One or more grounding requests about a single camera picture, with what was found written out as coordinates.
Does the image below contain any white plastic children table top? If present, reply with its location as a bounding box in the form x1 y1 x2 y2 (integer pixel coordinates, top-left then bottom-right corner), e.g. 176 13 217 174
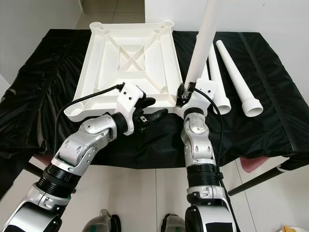
65 20 181 122

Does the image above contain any white plastic table leg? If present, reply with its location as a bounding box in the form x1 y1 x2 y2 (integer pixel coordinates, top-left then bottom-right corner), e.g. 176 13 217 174
208 44 233 116
215 40 265 118
201 60 213 95
183 0 223 86

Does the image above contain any black table cloth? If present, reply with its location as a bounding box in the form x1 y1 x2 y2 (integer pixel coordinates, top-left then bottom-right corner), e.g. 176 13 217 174
0 28 309 200

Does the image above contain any grey robot right foot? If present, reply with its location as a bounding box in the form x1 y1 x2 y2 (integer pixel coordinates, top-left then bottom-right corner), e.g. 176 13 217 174
162 213 189 232

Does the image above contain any grey robot foot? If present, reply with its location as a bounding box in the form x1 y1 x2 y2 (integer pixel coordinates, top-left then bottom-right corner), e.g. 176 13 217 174
80 209 121 232
162 213 189 232

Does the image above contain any grey robot left foot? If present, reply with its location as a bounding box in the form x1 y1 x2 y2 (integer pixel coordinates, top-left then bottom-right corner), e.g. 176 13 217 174
80 209 121 232

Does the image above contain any white round bowl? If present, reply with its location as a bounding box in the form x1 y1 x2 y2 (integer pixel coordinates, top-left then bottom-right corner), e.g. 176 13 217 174
282 225 309 232

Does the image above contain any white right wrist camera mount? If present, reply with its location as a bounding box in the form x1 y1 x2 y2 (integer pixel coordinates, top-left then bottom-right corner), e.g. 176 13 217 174
183 79 218 119

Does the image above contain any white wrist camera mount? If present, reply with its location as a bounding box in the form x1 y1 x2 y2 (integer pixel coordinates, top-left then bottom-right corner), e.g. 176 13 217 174
116 81 148 136
183 79 218 119

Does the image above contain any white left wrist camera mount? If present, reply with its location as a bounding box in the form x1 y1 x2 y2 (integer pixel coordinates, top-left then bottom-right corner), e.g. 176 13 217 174
116 81 148 136

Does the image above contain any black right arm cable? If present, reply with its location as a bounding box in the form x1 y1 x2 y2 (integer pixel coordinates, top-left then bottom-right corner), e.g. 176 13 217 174
193 85 235 228

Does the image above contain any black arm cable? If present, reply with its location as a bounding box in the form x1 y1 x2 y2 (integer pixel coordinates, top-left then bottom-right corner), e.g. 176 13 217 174
56 84 126 146
193 85 235 228

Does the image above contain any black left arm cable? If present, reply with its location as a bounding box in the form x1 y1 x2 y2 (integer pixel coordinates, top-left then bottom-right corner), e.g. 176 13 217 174
56 84 126 146

